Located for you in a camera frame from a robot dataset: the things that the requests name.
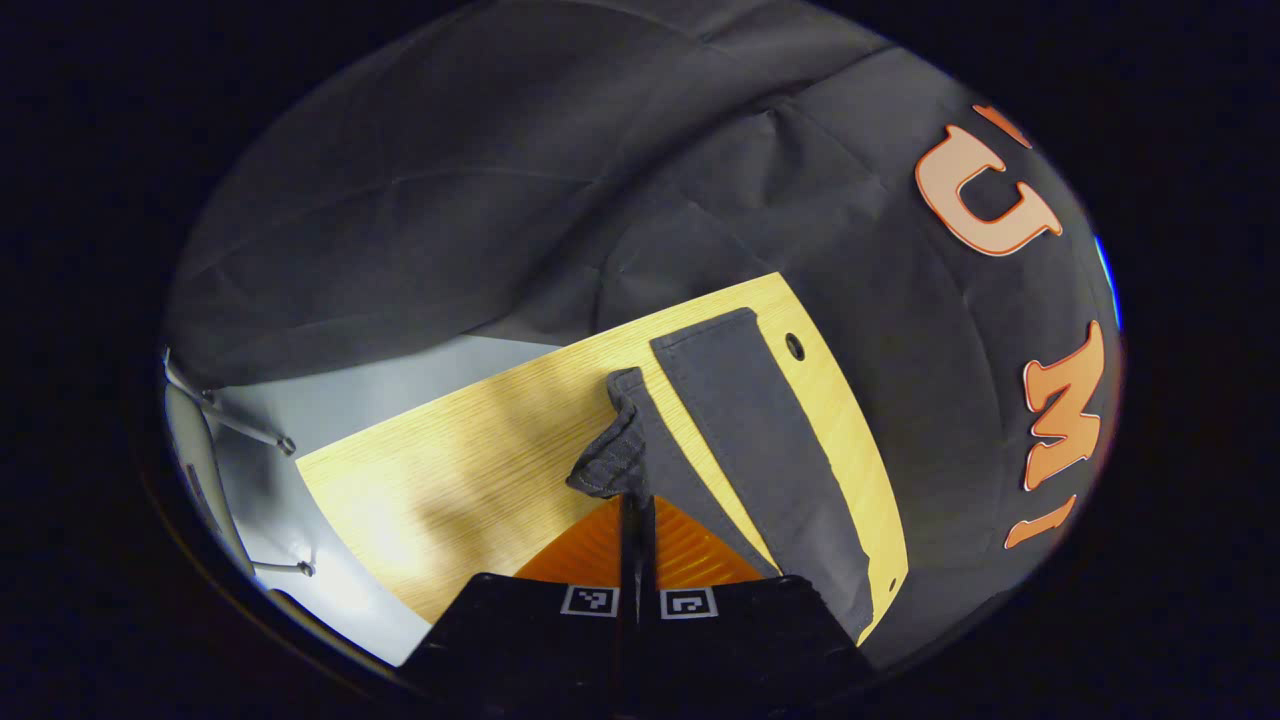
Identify black backdrop cloth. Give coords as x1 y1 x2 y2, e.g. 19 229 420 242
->
160 0 1126 671

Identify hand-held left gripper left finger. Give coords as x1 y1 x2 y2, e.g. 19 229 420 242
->
398 493 641 719

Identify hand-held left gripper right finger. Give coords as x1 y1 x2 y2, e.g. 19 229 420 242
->
640 495 877 717

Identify dark grey jeans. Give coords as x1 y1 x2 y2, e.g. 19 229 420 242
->
566 307 877 647

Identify grey metal frame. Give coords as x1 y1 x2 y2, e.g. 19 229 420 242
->
162 347 317 581

